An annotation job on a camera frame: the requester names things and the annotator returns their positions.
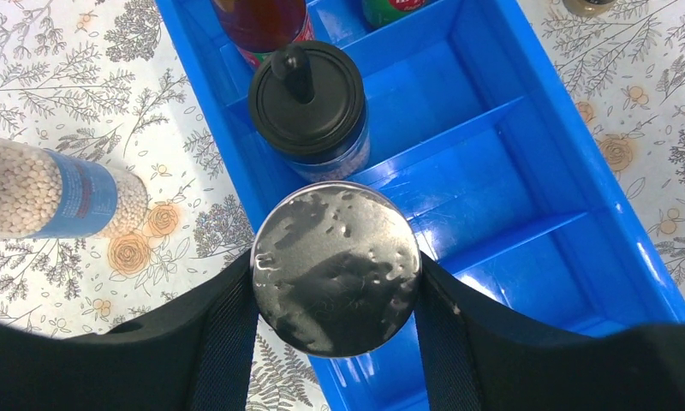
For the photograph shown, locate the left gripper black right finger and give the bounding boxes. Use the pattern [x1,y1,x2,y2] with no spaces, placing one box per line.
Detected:
[415,257,685,410]

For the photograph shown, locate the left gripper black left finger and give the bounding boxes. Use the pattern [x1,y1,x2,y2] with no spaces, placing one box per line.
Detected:
[0,254,259,410]

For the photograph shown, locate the silver lid jar white beads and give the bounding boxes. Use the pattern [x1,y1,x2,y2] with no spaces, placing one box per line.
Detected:
[250,181,422,358]

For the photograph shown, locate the clear jar black knob lid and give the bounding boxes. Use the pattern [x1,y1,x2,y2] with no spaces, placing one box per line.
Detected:
[247,40,371,182]

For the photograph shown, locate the yellow cap sauce bottle front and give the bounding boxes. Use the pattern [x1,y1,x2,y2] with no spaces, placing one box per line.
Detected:
[212,0,315,69]

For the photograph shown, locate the sauce bottle red label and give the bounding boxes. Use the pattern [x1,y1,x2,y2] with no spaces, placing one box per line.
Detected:
[360,0,430,29]

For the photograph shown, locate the blue plastic divided bin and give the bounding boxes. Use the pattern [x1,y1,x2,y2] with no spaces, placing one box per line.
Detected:
[157,0,685,410]

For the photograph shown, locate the floral tablecloth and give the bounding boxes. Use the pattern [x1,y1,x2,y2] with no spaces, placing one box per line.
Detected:
[0,1,651,339]

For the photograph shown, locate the small brown spice bottle front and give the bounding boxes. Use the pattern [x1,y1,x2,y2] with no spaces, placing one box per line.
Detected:
[562,0,617,18]

